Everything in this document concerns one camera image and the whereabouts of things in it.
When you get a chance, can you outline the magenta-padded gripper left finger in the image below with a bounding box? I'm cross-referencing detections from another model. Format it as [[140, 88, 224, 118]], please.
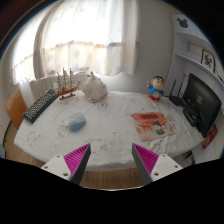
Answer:
[[40, 143, 92, 186]]

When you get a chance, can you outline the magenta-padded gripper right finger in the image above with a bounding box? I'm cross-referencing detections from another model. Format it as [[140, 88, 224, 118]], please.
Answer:
[[131, 143, 184, 186]]

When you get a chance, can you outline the light blue computer mouse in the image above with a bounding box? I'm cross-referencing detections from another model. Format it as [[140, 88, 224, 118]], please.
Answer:
[[68, 115, 87, 132]]

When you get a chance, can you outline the red printed mouse pad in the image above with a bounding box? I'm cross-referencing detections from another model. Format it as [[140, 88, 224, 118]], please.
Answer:
[[130, 111, 177, 143]]

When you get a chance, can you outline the red paper sheet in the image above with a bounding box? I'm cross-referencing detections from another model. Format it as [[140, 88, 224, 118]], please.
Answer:
[[201, 123, 219, 150]]

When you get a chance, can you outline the black keyboard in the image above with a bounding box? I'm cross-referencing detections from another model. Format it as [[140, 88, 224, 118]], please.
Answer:
[[22, 89, 60, 124]]

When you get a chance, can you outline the white printed tablecloth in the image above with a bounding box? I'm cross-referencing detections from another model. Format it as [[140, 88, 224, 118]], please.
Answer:
[[13, 89, 205, 168]]

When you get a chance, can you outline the black router with antennas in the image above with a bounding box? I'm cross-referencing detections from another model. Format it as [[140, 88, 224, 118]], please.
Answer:
[[168, 79, 188, 108]]

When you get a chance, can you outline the orange wooden chair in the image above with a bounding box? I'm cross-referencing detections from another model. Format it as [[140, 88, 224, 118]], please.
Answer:
[[4, 89, 29, 130]]

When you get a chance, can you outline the wooden model sailing ship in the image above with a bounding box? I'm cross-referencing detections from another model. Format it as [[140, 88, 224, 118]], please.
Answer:
[[54, 67, 80, 101]]

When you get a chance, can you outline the cartoon boy figurine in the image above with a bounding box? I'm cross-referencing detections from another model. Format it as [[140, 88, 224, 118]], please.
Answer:
[[146, 75, 166, 102]]

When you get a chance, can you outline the black monitor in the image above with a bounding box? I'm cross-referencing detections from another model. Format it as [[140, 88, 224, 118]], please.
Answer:
[[182, 72, 223, 138]]

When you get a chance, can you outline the white radiator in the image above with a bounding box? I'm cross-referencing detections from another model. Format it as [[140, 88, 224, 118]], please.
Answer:
[[29, 71, 91, 101]]

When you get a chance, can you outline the large white conch shell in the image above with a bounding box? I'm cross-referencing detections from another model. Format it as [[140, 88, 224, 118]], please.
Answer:
[[81, 71, 109, 104]]

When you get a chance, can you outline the white shelf unit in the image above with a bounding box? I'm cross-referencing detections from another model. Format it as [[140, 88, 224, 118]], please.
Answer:
[[164, 13, 224, 111]]

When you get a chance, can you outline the sheer white star-print curtain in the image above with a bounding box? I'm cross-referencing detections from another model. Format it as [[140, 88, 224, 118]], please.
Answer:
[[11, 0, 139, 84]]

